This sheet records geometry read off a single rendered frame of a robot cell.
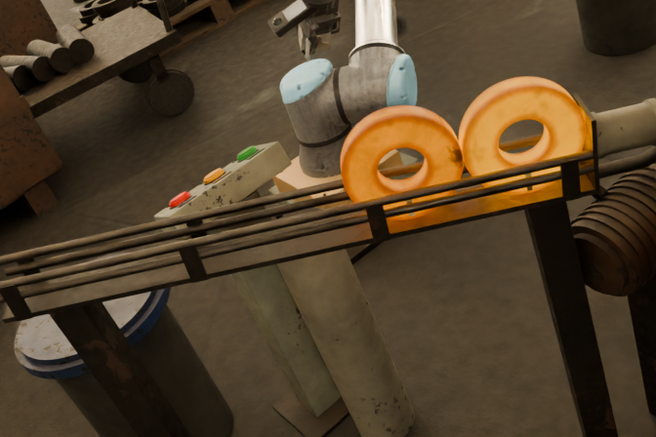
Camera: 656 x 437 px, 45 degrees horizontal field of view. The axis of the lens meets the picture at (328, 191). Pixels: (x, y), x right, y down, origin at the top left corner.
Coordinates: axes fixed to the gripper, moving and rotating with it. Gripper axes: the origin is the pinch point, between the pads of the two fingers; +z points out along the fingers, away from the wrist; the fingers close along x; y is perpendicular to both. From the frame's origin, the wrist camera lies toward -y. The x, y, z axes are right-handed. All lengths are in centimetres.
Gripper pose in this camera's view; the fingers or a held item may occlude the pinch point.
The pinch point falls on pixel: (305, 55)
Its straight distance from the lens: 200.6
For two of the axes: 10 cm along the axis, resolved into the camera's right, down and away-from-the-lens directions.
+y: 9.0, -3.3, 2.8
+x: -4.3, -7.8, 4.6
